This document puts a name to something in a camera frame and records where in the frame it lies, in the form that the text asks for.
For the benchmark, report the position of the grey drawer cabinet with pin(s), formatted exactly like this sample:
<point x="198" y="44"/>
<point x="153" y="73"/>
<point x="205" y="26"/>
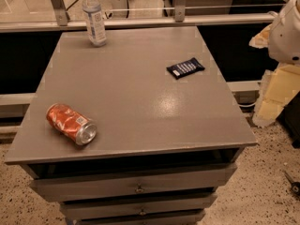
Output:
<point x="146" y="119"/>

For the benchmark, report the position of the middle grey drawer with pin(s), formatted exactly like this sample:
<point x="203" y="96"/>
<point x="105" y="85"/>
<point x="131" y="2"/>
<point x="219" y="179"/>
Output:
<point x="138" y="207"/>

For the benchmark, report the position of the crushed orange soda can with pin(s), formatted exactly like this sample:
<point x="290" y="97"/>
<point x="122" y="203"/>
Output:
<point x="74" y="125"/>

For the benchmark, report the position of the dark blue rxbar wrapper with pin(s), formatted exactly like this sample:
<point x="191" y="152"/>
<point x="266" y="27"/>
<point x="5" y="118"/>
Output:
<point x="186" y="68"/>

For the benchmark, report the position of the grey drawer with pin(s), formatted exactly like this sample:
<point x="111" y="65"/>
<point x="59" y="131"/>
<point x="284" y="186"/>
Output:
<point x="138" y="207"/>
<point x="188" y="217"/>
<point x="132" y="183"/>

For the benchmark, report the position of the top grey drawer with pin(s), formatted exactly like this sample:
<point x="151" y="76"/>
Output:
<point x="132" y="183"/>

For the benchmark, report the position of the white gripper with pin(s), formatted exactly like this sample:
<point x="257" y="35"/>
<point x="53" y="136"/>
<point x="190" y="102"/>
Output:
<point x="287" y="37"/>

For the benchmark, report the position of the clear plastic water bottle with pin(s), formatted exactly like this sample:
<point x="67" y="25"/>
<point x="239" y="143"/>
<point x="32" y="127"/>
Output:
<point x="94" y="22"/>

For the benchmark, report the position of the metal guard rail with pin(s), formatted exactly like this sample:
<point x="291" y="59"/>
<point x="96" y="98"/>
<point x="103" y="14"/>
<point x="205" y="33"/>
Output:
<point x="67" y="15"/>

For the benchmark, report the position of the bottom grey drawer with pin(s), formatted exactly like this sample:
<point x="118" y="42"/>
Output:
<point x="188" y="217"/>

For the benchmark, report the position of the black tool on floor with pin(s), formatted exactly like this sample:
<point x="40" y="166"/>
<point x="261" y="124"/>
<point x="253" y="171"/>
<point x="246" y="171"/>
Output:
<point x="295" y="186"/>

